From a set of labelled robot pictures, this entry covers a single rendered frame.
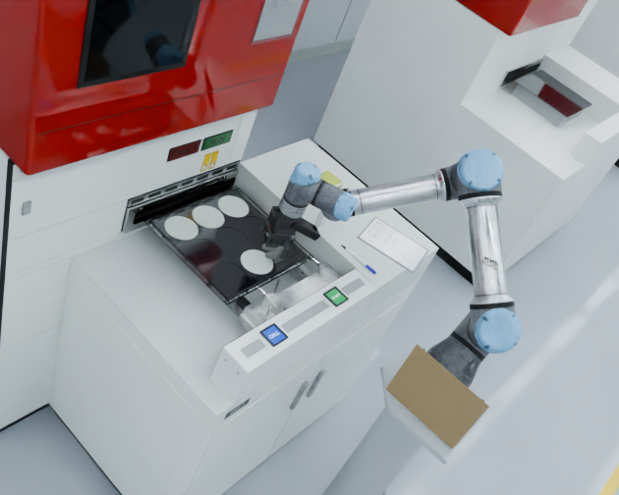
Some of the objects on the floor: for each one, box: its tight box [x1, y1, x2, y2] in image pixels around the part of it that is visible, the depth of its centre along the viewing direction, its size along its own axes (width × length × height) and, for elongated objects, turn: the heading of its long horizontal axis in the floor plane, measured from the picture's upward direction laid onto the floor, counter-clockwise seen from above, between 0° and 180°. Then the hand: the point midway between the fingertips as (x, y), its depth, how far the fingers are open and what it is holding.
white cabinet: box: [49, 258, 420, 495], centre depth 248 cm, size 64×96×82 cm, turn 118°
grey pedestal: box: [320, 351, 497, 495], centre depth 232 cm, size 51×44×82 cm
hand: (277, 259), depth 213 cm, fingers closed
